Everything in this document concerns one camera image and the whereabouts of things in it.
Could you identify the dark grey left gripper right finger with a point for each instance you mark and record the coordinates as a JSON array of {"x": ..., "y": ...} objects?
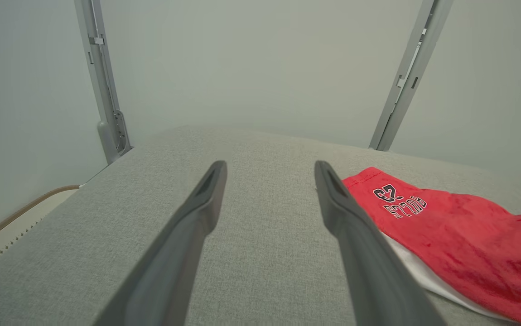
[{"x": 369, "y": 271}]

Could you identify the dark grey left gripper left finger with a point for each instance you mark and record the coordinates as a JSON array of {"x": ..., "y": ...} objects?
[{"x": 170, "y": 271}]

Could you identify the red and white number jersey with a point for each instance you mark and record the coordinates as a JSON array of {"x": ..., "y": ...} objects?
[{"x": 464, "y": 235}]

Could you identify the grey partition post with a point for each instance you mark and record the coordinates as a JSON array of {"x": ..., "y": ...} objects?
[
  {"x": 102, "y": 81},
  {"x": 401, "y": 68},
  {"x": 423, "y": 54}
]

